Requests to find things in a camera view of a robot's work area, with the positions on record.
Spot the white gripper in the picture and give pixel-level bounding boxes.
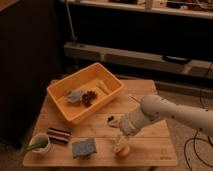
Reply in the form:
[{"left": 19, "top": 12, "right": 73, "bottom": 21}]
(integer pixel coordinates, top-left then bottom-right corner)
[{"left": 114, "top": 108, "right": 150, "bottom": 147}]

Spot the blue grey sponge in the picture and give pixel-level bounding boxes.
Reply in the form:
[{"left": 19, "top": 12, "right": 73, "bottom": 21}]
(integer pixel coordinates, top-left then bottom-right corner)
[{"left": 72, "top": 138, "right": 97, "bottom": 158}]

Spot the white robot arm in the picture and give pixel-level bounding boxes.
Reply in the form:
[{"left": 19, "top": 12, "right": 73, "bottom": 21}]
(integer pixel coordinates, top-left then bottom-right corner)
[{"left": 115, "top": 94, "right": 213, "bottom": 152}]

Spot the orange plastic tray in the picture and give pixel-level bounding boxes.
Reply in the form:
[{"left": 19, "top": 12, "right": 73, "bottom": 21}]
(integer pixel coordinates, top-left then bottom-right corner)
[{"left": 47, "top": 63, "right": 124, "bottom": 125}]

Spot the grey cloth in tray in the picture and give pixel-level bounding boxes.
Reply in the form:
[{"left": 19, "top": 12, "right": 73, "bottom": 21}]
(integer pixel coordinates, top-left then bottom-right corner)
[{"left": 65, "top": 90, "right": 84, "bottom": 103}]

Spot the orange round fruit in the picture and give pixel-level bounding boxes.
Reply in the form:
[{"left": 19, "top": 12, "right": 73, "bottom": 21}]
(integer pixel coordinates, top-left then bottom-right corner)
[{"left": 116, "top": 145, "right": 130, "bottom": 158}]

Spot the small dark object on table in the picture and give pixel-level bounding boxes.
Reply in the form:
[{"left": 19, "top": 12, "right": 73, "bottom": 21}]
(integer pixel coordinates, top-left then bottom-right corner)
[{"left": 107, "top": 116, "right": 115, "bottom": 123}]

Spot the dark red grapes toy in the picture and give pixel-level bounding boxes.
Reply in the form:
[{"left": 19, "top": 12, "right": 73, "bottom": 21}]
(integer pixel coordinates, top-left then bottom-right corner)
[{"left": 82, "top": 91, "right": 97, "bottom": 107}]

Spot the yellow banana toy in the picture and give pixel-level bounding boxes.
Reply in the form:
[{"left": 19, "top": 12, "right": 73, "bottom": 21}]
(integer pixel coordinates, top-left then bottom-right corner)
[{"left": 97, "top": 80, "right": 111, "bottom": 94}]

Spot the striped red white black block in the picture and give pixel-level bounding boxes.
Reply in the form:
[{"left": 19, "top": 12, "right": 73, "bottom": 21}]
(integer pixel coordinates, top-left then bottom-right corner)
[{"left": 47, "top": 128, "right": 71, "bottom": 144}]

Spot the white cup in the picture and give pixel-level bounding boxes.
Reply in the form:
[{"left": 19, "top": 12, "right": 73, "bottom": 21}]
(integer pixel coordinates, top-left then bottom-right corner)
[{"left": 27, "top": 133, "right": 51, "bottom": 154}]

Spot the green item in cup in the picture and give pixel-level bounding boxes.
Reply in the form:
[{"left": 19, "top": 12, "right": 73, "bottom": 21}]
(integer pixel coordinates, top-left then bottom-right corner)
[{"left": 25, "top": 143, "right": 46, "bottom": 153}]

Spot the wooden shelf beam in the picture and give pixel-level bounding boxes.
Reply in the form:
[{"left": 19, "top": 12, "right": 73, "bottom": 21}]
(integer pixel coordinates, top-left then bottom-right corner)
[{"left": 64, "top": 42, "right": 213, "bottom": 79}]

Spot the metal pole stand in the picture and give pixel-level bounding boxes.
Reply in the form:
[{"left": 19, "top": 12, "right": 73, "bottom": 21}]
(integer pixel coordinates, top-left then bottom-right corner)
[{"left": 65, "top": 0, "right": 78, "bottom": 44}]

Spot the upper wooden shelf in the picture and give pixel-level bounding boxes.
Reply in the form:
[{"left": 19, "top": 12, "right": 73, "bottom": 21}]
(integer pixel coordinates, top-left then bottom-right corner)
[{"left": 60, "top": 0, "right": 213, "bottom": 19}]

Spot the black cable on floor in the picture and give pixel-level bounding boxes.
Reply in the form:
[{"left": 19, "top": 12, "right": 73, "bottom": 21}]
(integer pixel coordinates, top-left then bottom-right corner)
[{"left": 183, "top": 63, "right": 213, "bottom": 169}]

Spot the black handle on shelf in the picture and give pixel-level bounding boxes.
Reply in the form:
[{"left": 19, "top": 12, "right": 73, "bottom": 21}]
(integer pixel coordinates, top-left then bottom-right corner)
[{"left": 162, "top": 55, "right": 191, "bottom": 65}]

